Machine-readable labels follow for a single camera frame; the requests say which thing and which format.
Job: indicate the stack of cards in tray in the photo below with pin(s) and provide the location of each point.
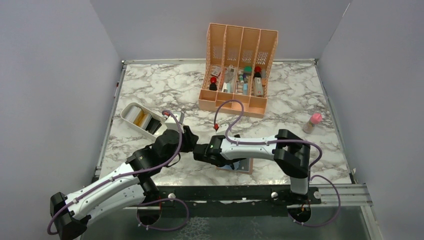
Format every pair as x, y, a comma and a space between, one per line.
142, 117

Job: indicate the green cap bottle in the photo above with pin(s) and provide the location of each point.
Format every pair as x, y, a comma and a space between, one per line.
247, 70

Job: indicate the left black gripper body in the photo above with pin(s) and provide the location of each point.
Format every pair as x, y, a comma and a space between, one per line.
187, 144

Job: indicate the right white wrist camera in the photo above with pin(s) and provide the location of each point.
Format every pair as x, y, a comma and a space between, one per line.
224, 129

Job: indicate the white plastic tray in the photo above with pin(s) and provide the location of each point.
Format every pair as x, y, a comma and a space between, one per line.
140, 119

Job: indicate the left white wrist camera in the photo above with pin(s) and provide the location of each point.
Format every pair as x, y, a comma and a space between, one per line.
173, 124

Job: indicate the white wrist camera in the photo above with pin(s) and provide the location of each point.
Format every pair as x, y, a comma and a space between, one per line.
224, 129
173, 124

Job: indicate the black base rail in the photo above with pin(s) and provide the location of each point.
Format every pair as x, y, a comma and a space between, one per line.
216, 201

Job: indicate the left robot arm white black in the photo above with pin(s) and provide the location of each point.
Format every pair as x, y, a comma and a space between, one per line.
127, 185

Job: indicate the brown leather card holder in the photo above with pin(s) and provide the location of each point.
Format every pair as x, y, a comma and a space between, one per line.
244, 166

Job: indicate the red black stamp right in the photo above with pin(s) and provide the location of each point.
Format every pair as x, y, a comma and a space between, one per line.
257, 72

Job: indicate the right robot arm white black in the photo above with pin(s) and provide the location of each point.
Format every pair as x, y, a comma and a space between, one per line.
287, 150

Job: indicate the red black stamp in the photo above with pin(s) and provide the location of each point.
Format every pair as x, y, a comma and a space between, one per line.
257, 72
213, 84

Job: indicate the pink cap small bottle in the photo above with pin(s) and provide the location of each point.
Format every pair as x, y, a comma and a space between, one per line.
313, 121

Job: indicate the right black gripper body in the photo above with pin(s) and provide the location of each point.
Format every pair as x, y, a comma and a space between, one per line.
229, 161

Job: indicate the red black stamp left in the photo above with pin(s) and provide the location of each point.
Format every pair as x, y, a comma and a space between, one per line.
213, 84

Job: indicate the peach desk organizer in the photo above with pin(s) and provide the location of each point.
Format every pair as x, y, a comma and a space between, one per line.
229, 49

